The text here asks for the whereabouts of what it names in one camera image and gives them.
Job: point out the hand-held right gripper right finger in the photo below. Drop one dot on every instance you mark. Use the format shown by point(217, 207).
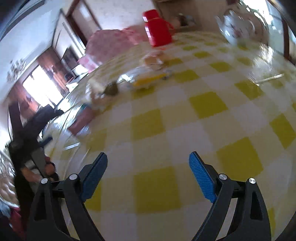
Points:
point(203, 178)

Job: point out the brown curtain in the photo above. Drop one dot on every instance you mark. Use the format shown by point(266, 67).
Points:
point(49, 64)

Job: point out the pink checked cloth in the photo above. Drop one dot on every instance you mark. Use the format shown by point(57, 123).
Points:
point(104, 44)

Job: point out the crystal chandelier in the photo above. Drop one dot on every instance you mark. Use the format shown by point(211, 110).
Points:
point(16, 69)

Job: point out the wooden wall shelf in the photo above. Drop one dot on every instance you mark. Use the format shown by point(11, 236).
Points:
point(185, 28)

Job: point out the white ornate chair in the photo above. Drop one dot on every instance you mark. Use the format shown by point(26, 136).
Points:
point(5, 187)
point(261, 30)

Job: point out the person's left hand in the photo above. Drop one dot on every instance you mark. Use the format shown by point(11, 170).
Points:
point(49, 168)

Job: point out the bun in clear bag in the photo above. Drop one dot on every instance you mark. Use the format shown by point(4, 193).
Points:
point(152, 60)

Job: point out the person's red clothing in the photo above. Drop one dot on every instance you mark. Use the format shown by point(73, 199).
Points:
point(16, 219)

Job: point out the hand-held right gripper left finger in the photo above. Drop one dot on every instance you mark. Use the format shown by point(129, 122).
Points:
point(94, 176)

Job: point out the yellow checked tablecloth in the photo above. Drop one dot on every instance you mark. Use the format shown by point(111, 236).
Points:
point(185, 127)

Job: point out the white floral teapot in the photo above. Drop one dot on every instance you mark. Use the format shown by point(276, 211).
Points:
point(233, 25)

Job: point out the yellow snack packet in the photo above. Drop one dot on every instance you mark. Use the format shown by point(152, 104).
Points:
point(150, 80)

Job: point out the pink snack packet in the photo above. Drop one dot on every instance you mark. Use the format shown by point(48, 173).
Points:
point(81, 122)

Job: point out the red thermos jug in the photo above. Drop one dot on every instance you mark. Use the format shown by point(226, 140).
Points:
point(158, 30)

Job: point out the black television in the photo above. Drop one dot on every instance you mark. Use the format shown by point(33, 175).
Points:
point(69, 58)

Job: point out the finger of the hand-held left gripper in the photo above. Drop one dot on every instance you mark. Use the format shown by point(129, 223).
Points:
point(46, 117)
point(45, 141)

